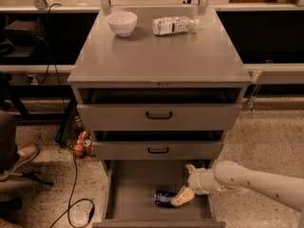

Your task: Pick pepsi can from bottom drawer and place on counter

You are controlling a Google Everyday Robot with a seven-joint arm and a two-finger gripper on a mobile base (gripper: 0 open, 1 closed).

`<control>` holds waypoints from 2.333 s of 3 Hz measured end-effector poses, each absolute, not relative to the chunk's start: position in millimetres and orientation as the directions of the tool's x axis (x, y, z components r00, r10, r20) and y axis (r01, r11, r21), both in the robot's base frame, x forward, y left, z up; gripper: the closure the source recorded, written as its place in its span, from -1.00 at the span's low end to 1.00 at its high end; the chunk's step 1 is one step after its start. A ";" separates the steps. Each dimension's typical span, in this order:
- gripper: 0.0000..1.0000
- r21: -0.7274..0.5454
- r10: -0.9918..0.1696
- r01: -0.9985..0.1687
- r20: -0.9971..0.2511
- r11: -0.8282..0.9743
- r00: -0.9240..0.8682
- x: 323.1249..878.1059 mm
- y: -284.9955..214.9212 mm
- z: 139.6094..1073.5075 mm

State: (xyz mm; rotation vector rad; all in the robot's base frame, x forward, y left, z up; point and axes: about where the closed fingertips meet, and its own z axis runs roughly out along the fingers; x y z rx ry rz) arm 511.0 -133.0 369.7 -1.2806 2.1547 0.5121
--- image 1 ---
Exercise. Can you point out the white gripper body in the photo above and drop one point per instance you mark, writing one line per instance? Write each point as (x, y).
(196, 180)

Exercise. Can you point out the blue pepsi can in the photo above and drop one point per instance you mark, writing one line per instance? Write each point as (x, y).
(163, 198)

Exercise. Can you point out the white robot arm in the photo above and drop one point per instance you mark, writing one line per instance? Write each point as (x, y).
(229, 176)

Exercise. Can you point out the grey bottom drawer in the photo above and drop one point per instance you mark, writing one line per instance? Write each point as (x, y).
(130, 197)

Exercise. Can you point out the grey drawer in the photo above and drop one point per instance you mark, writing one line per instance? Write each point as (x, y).
(158, 145)
(130, 197)
(158, 109)

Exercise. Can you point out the grey middle drawer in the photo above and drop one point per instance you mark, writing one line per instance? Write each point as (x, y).
(158, 145)

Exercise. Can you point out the grey drawer cabinet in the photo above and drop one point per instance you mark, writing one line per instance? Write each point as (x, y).
(201, 58)

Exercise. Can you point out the grey top drawer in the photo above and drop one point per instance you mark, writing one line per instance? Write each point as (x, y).
(158, 109)

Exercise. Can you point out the orange soda can on floor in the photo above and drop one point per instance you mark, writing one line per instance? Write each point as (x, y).
(84, 139)

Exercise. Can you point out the orange fruit on floor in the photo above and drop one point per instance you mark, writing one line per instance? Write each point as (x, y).
(79, 150)

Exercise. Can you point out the clear plastic water bottle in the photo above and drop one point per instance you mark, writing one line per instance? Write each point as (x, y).
(173, 25)

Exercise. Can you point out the black office chair base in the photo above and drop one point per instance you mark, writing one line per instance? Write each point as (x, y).
(30, 175)

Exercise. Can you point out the white ceramic bowl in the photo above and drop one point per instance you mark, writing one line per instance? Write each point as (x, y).
(122, 23)

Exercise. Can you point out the black middle drawer handle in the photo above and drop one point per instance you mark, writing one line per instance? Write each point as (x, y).
(157, 150)

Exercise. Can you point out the black drawer handle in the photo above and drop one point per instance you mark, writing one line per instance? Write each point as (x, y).
(159, 116)
(157, 150)

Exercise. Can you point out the black top drawer handle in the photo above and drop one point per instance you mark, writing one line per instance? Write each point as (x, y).
(159, 116)

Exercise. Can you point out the white wall power outlet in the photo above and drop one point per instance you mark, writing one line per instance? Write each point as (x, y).
(32, 79)

